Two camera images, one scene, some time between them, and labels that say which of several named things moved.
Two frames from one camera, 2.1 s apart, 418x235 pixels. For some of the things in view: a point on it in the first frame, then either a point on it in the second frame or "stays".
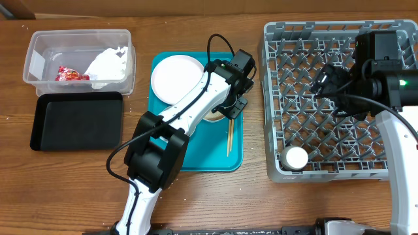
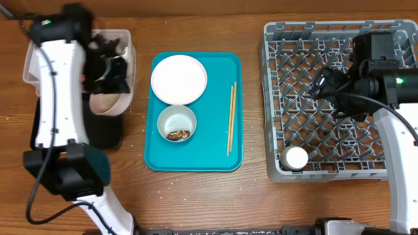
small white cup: [294, 157] stays
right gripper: [328, 81] stays
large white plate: [174, 76] stays
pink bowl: [213, 116] to [111, 104]
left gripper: [235, 109] to [119, 84]
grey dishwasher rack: [308, 140] stays
